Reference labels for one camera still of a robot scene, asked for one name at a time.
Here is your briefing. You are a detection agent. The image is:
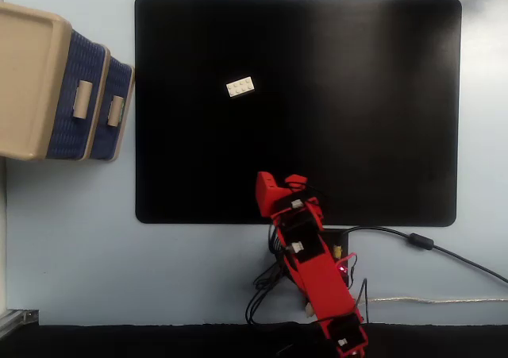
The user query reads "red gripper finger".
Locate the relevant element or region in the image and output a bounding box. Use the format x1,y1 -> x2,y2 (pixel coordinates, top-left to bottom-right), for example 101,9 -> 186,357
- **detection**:
284,173 -> 310,193
255,171 -> 294,218

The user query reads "beige plastic drawer cabinet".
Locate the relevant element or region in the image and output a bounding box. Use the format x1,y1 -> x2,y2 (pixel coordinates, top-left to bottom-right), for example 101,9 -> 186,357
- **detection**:
0,1 -> 137,163

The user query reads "white toy brick block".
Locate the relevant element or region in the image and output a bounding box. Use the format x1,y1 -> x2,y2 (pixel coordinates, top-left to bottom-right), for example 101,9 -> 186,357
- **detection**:
225,75 -> 256,99

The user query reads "clear silver USB cable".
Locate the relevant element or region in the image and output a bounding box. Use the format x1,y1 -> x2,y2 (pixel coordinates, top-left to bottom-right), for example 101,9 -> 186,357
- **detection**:
364,295 -> 508,306

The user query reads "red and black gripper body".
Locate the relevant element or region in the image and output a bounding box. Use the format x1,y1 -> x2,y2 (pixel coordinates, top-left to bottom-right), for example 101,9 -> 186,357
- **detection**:
271,191 -> 325,232

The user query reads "aluminium profile rail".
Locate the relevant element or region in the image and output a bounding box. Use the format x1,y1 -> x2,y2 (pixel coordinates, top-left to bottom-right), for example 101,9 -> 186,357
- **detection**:
0,309 -> 40,337

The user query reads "black power cable with ferrite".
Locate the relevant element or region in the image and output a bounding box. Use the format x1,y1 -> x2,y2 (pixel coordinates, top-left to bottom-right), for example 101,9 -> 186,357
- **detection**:
344,225 -> 508,286

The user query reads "large black mat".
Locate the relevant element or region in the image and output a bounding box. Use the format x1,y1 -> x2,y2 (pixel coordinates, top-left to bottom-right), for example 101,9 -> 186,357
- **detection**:
134,0 -> 463,228

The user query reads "black base controller board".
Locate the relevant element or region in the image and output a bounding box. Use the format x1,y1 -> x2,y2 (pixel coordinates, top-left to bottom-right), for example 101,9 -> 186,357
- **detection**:
320,228 -> 351,290

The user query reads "black servo cable bundle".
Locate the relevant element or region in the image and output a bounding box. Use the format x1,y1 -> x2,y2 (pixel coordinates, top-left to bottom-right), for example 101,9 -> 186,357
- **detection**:
244,222 -> 297,328

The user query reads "blue woven drawer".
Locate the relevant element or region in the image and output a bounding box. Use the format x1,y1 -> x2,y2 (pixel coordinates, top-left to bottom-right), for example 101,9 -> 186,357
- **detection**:
46,29 -> 109,161
90,56 -> 134,161

